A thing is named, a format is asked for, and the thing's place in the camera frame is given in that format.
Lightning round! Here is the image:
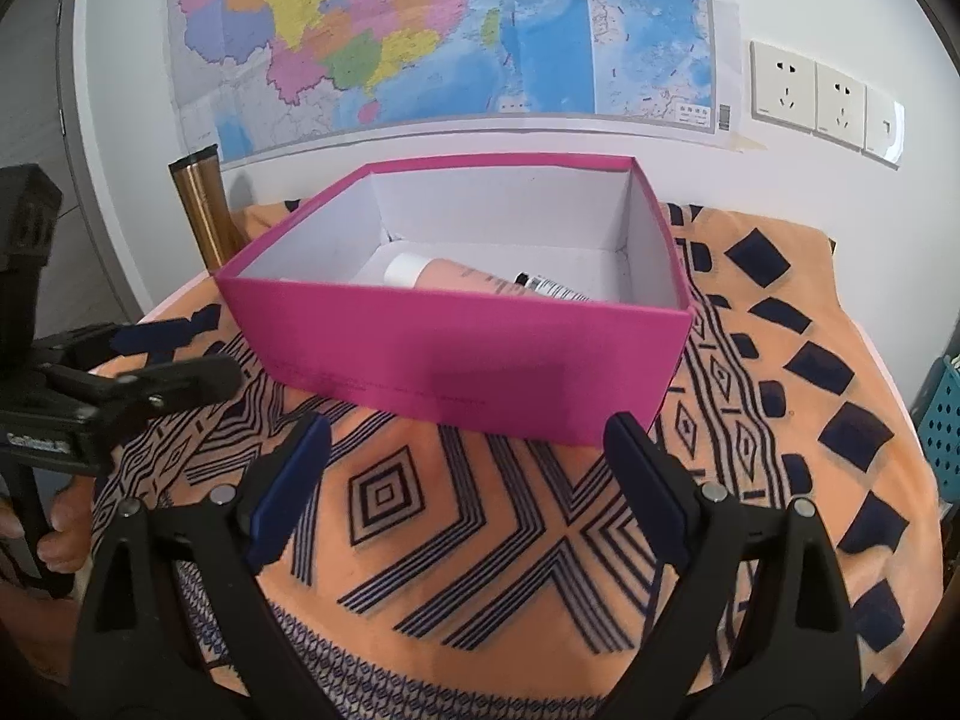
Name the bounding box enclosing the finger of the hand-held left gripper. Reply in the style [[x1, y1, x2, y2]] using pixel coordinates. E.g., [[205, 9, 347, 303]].
[[30, 306, 224, 374], [43, 355, 242, 422]]

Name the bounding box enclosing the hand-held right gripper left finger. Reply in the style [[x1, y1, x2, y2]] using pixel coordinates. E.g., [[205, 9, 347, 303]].
[[71, 412, 332, 720]]

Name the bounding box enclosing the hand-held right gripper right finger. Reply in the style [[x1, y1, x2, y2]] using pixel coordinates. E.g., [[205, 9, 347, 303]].
[[592, 409, 860, 720]]

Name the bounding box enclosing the pink cardboard box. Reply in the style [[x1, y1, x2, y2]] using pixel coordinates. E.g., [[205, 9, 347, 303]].
[[215, 152, 695, 445]]

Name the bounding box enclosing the small white tube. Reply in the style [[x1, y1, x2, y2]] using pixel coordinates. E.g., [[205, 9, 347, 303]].
[[516, 270, 595, 303]]

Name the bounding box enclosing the pink tube with white cap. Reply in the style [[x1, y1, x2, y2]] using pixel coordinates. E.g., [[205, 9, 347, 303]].
[[382, 253, 527, 298]]

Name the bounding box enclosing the person's left hand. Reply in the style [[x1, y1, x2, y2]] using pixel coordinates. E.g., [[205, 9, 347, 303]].
[[0, 481, 95, 578]]

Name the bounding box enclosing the gold thermos tumbler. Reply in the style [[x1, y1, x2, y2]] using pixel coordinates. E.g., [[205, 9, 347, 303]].
[[166, 146, 249, 275]]

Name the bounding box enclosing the grey door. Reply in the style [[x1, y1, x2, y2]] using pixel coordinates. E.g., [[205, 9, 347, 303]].
[[0, 0, 147, 323]]

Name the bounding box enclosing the orange patterned blanket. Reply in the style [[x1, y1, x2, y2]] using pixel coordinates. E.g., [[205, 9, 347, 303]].
[[90, 199, 946, 720]]

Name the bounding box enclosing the blue plastic basket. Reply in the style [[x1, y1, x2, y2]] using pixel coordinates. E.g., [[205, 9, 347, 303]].
[[911, 352, 960, 522]]

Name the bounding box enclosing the colourful wall map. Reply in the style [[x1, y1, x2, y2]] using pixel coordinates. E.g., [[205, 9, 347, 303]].
[[166, 0, 732, 170]]

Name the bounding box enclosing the white wall socket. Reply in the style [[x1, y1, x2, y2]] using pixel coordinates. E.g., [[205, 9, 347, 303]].
[[815, 60, 871, 144], [864, 84, 906, 165], [750, 40, 820, 133]]

